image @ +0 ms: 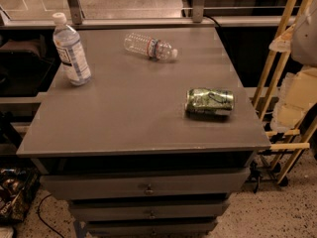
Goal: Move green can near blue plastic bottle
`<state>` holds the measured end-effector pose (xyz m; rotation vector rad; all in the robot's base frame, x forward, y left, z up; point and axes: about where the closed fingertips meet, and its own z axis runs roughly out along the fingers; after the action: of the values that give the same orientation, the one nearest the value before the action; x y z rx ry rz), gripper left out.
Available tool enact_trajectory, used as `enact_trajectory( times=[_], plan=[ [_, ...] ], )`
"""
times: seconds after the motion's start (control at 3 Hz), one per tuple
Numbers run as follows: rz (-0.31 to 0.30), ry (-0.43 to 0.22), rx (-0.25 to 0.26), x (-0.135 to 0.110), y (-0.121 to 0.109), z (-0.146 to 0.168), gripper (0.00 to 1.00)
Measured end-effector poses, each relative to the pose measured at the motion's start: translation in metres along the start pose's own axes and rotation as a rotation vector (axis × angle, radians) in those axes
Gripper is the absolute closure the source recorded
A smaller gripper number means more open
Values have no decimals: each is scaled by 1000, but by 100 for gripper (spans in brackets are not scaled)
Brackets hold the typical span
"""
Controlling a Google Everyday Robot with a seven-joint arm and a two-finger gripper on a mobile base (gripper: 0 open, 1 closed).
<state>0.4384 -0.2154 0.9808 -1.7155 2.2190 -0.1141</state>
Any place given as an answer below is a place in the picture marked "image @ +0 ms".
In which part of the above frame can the green soda can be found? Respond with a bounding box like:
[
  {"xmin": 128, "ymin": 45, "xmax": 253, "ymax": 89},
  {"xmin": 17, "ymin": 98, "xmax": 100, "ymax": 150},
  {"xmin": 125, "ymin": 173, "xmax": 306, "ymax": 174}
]
[{"xmin": 185, "ymin": 88, "xmax": 235, "ymax": 116}]

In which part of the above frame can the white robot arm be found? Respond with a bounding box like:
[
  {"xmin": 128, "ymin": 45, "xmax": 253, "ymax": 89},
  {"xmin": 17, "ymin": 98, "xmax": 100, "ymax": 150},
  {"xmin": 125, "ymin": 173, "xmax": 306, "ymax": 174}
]
[{"xmin": 269, "ymin": 2, "xmax": 317, "ymax": 133}]

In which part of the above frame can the clear plastic bottle lying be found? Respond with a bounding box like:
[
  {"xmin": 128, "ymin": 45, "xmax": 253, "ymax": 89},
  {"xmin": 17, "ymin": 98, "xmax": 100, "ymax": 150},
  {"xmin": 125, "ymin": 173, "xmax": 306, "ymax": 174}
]
[{"xmin": 124, "ymin": 33, "xmax": 178, "ymax": 61}]

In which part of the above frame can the blue label water bottle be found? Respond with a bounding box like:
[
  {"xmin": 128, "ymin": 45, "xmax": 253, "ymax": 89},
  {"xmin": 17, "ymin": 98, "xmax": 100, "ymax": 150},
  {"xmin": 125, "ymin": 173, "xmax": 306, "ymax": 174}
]
[{"xmin": 53, "ymin": 13, "xmax": 91, "ymax": 85}]

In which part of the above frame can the grey drawer cabinet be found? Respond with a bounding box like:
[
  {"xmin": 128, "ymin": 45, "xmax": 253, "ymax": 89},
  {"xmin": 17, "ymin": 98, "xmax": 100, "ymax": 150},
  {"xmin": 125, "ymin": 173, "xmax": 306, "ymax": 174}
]
[{"xmin": 16, "ymin": 27, "xmax": 271, "ymax": 238}]

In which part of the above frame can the top drawer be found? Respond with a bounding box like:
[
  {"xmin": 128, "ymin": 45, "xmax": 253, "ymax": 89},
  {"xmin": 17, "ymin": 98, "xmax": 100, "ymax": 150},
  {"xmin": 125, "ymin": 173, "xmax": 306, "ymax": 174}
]
[{"xmin": 41, "ymin": 168, "xmax": 250, "ymax": 200}]

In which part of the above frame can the drawer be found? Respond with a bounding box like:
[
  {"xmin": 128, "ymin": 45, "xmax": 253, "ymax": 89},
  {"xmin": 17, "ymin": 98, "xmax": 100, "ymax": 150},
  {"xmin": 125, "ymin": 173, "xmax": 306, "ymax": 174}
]
[
  {"xmin": 41, "ymin": 168, "xmax": 250, "ymax": 200},
  {"xmin": 87, "ymin": 218, "xmax": 217, "ymax": 236},
  {"xmin": 70, "ymin": 200, "xmax": 229, "ymax": 221}
]

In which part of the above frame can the middle drawer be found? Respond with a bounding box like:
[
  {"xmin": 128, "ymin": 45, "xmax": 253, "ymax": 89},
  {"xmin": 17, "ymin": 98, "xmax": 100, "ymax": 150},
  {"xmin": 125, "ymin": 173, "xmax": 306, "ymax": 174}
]
[{"xmin": 70, "ymin": 200, "xmax": 229, "ymax": 221}]

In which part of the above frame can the bottom drawer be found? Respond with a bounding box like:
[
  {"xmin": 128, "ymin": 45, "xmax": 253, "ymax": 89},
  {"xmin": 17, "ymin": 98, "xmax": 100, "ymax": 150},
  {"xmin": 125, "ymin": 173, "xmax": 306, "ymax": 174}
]
[{"xmin": 87, "ymin": 218, "xmax": 217, "ymax": 236}]

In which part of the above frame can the wooden ladder rack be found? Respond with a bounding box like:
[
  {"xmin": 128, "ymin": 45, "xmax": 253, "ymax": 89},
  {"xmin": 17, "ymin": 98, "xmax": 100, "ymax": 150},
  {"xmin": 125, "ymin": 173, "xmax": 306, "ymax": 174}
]
[{"xmin": 252, "ymin": 0, "xmax": 317, "ymax": 186}]

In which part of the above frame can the snack bag pile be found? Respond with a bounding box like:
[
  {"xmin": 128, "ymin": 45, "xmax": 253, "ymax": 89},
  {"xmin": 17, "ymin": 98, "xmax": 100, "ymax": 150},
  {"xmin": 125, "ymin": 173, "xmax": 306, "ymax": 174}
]
[{"xmin": 0, "ymin": 168, "xmax": 40, "ymax": 224}]

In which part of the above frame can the black cable on ledge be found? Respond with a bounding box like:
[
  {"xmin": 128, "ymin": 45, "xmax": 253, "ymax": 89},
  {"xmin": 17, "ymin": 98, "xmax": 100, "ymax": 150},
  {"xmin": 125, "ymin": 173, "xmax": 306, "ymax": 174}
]
[{"xmin": 203, "ymin": 14, "xmax": 226, "ymax": 35}]

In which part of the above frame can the metal window post right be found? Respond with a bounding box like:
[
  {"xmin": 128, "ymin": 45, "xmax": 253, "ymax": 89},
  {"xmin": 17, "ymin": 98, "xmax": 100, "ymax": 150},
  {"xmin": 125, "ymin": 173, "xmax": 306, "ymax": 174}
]
[{"xmin": 192, "ymin": 0, "xmax": 205, "ymax": 23}]

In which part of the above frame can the metal window post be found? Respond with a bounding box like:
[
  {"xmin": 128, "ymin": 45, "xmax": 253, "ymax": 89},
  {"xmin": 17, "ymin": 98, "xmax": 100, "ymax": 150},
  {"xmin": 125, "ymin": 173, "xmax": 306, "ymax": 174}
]
[
  {"xmin": 67, "ymin": 0, "xmax": 83, "ymax": 25},
  {"xmin": 192, "ymin": 0, "xmax": 205, "ymax": 23}
]

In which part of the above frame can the metal window post left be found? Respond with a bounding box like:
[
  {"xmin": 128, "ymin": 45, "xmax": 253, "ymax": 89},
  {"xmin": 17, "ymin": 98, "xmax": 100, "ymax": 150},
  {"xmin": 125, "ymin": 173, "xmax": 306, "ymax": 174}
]
[{"xmin": 67, "ymin": 0, "xmax": 83, "ymax": 25}]

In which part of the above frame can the black floor cable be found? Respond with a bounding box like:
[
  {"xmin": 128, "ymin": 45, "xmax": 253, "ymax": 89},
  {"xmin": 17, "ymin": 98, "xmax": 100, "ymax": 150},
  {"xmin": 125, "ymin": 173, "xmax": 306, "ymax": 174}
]
[{"xmin": 36, "ymin": 192, "xmax": 65, "ymax": 238}]

